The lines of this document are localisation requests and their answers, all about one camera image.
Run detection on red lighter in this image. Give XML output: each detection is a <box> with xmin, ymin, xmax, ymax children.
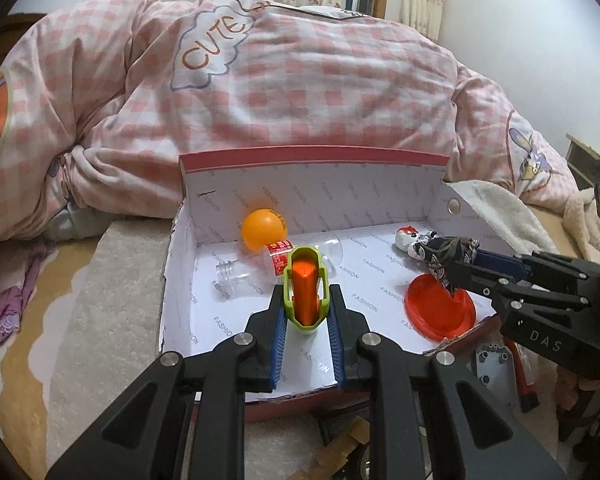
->
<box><xmin>510</xmin><ymin>342</ymin><xmax>540</xmax><ymax>413</ymax></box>

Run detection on square metal tin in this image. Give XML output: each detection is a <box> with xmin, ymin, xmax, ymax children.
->
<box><xmin>475</xmin><ymin>340</ymin><xmax>520</xmax><ymax>401</ymax></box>

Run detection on beige plush toy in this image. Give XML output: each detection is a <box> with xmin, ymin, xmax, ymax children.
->
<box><xmin>562</xmin><ymin>187</ymin><xmax>600</xmax><ymax>261</ymax></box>

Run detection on grey fleece towel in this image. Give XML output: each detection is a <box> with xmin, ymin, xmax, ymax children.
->
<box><xmin>30</xmin><ymin>180</ymin><xmax>561</xmax><ymax>480</ymax></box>

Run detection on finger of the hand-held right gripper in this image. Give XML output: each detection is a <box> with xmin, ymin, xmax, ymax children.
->
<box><xmin>452</xmin><ymin>259</ymin><xmax>593</xmax><ymax>312</ymax></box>
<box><xmin>475</xmin><ymin>247</ymin><xmax>600</xmax><ymax>282</ymax></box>

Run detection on orange ping-pong ball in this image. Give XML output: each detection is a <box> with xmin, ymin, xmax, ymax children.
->
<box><xmin>241</xmin><ymin>207</ymin><xmax>288</xmax><ymax>252</ymax></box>

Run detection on wooden blocks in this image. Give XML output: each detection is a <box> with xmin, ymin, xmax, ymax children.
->
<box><xmin>315</xmin><ymin>417</ymin><xmax>371</xmax><ymax>471</ymax></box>

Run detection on orange and green toy knife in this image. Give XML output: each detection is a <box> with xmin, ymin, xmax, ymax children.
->
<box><xmin>281</xmin><ymin>246</ymin><xmax>330</xmax><ymax>336</ymax></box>

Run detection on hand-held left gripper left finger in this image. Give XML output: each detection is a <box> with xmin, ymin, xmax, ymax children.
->
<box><xmin>45</xmin><ymin>285</ymin><xmax>293</xmax><ymax>480</ymax></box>

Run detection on red cardboard shoebox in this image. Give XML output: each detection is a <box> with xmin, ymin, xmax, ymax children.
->
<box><xmin>157</xmin><ymin>145</ymin><xmax>501</xmax><ymax>423</ymax></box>

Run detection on purple cloth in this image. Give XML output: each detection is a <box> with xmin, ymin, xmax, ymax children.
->
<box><xmin>0</xmin><ymin>245</ymin><xmax>48</xmax><ymax>346</ymax></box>

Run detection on red round plastic disc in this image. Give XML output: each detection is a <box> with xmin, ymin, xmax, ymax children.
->
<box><xmin>406</xmin><ymin>274</ymin><xmax>477</xmax><ymax>343</ymax></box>

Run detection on black and white toy figure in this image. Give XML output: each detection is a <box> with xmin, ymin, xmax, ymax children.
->
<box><xmin>395</xmin><ymin>226</ymin><xmax>481</xmax><ymax>291</ymax></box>

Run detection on wooden bedside shelf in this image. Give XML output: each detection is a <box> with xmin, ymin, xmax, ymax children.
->
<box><xmin>565</xmin><ymin>132</ymin><xmax>600</xmax><ymax>191</ymax></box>

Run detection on clear plastic bottle red label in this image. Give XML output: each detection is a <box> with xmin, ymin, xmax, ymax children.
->
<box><xmin>212</xmin><ymin>237</ymin><xmax>343</xmax><ymax>297</ymax></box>

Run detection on pink checked duvet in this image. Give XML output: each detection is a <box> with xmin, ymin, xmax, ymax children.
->
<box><xmin>0</xmin><ymin>0</ymin><xmax>581</xmax><ymax>261</ymax></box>

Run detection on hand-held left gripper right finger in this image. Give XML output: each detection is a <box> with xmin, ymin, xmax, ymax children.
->
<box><xmin>325</xmin><ymin>284</ymin><xmax>568</xmax><ymax>480</ymax></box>

